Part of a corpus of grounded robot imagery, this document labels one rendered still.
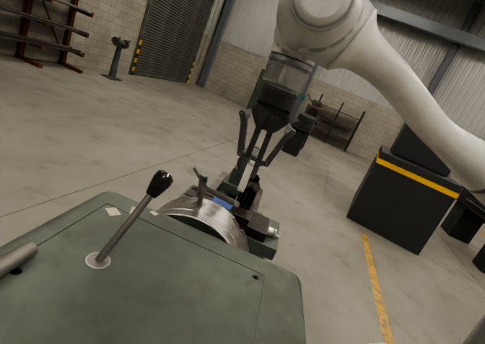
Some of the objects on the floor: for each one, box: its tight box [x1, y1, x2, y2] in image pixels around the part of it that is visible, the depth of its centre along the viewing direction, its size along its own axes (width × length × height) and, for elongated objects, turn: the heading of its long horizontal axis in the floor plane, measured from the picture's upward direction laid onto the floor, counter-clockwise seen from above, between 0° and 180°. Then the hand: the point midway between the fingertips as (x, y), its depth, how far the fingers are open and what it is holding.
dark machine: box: [346, 123, 463, 255], centre depth 545 cm, size 181×122×195 cm
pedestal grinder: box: [101, 37, 131, 81], centre depth 833 cm, size 47×37×114 cm
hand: (246, 176), depth 67 cm, fingers closed
